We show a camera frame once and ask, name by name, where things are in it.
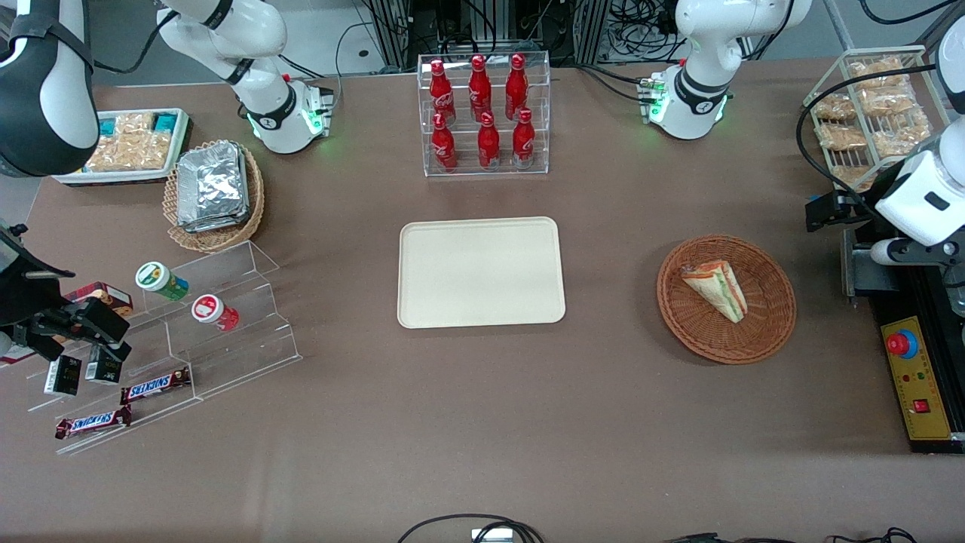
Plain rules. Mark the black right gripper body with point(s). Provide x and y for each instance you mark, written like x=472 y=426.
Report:
x=22 y=296

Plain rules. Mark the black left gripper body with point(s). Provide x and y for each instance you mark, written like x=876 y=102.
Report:
x=856 y=209

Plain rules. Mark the triangular sandwich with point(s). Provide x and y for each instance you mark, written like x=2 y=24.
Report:
x=716 y=290

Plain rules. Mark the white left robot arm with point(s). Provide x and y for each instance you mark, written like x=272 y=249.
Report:
x=701 y=98

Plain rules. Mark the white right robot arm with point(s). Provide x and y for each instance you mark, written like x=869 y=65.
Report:
x=260 y=41

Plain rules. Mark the white rectangular snack tray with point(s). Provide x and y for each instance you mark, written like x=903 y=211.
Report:
x=68 y=177

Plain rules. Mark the oval tan wicker basket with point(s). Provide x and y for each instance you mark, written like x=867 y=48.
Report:
x=219 y=240

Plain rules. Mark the round brown wicker basket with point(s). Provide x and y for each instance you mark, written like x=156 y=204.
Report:
x=761 y=332

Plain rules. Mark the beige rectangular tray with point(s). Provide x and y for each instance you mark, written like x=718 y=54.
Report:
x=482 y=271

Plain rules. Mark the small black box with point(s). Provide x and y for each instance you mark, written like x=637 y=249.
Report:
x=102 y=368
x=62 y=375

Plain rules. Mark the Snickers chocolate bar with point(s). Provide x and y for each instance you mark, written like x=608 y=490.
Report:
x=154 y=386
x=92 y=423

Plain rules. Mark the red brown carton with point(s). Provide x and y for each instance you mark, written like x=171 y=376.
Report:
x=105 y=296

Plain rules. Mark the grey metal box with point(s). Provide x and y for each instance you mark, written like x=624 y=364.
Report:
x=859 y=271

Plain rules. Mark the green jar with white lid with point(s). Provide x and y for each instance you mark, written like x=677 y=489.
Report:
x=160 y=279

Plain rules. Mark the red jar with white lid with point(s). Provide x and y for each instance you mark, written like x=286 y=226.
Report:
x=212 y=311

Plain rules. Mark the clear acrylic stepped stand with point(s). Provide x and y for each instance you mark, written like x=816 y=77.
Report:
x=241 y=362

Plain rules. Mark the silver foil pack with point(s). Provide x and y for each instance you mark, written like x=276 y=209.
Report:
x=219 y=225
x=211 y=185

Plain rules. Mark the black control box yellow panel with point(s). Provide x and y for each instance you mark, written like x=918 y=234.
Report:
x=916 y=377

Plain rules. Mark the clear bag of beige snacks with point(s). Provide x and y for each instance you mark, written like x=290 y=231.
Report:
x=128 y=147

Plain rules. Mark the teal snack pack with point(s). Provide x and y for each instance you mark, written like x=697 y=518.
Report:
x=108 y=127
x=166 y=122

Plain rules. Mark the red cola bottle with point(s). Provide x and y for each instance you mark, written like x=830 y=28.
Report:
x=443 y=147
x=488 y=145
x=516 y=87
x=524 y=142
x=442 y=94
x=479 y=87

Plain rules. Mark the clear acrylic bottle rack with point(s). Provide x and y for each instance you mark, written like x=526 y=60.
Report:
x=539 y=83

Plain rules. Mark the small grey device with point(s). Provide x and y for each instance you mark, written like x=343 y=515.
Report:
x=491 y=536

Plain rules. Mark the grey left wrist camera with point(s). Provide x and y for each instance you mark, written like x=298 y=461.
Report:
x=912 y=251

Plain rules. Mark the aluminium frame rack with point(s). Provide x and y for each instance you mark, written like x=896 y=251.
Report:
x=490 y=23

